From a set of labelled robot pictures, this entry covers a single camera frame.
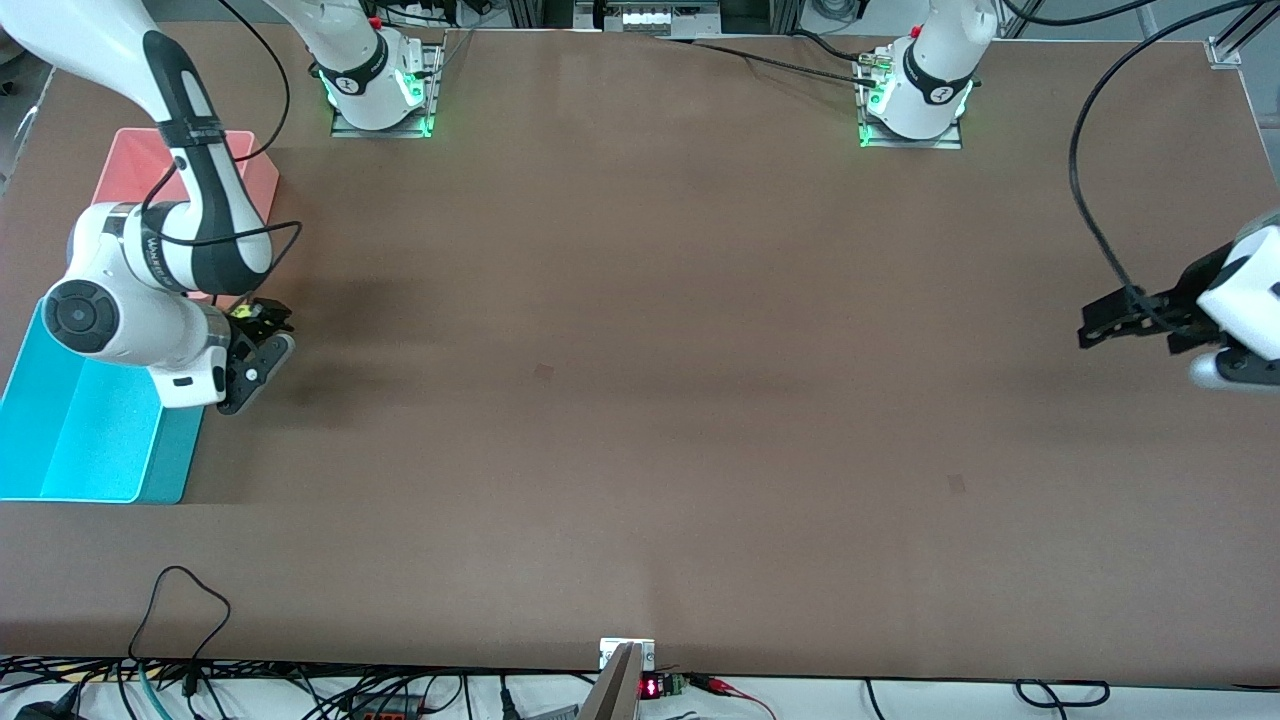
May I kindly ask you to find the blue plastic bin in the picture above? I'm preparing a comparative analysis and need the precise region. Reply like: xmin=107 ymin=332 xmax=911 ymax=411
xmin=0 ymin=296 xmax=207 ymax=505

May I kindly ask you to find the pink plastic bin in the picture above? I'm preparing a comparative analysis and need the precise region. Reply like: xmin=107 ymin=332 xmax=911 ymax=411
xmin=92 ymin=128 xmax=281 ymax=306

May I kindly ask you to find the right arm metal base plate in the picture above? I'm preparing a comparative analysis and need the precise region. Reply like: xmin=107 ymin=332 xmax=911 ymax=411
xmin=330 ymin=40 xmax=447 ymax=139

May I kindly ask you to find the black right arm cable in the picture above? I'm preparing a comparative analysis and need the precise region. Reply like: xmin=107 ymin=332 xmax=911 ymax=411
xmin=140 ymin=0 xmax=303 ymax=263

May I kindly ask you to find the metal frame with white lights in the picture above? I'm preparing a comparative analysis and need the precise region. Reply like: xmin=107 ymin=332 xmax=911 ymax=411
xmin=575 ymin=0 xmax=721 ymax=37

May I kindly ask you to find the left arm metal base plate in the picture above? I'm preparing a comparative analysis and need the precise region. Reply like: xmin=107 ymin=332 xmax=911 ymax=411
xmin=855 ymin=50 xmax=967 ymax=151

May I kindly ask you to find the small metal table bracket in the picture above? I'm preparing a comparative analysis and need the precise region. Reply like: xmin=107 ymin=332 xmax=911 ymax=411
xmin=600 ymin=638 xmax=657 ymax=671

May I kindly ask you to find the black coiled cable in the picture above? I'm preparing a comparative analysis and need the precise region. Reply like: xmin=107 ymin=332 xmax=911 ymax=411
xmin=1015 ymin=679 xmax=1111 ymax=708

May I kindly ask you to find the long black tabletop cable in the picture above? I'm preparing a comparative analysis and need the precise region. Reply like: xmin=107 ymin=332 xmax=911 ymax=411
xmin=660 ymin=36 xmax=883 ymax=89

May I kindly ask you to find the red wire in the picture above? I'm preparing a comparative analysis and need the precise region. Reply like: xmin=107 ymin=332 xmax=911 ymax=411
xmin=695 ymin=676 xmax=777 ymax=720

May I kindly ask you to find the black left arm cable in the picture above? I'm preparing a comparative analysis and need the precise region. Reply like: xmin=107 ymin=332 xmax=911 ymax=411
xmin=1068 ymin=0 xmax=1280 ymax=336

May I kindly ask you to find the black overhead cable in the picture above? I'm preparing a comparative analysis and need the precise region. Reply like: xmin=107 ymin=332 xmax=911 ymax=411
xmin=1002 ymin=0 xmax=1163 ymax=28

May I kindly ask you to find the grey metal bar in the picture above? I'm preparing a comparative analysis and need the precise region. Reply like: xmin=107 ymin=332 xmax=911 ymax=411
xmin=578 ymin=642 xmax=644 ymax=720

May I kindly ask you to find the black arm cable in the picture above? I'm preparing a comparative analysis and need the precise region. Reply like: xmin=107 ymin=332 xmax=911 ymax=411
xmin=1068 ymin=0 xmax=1280 ymax=336
xmin=140 ymin=0 xmax=303 ymax=263

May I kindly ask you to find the thin black looped cable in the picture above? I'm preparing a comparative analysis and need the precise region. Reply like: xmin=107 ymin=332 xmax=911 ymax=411
xmin=128 ymin=566 xmax=233 ymax=693

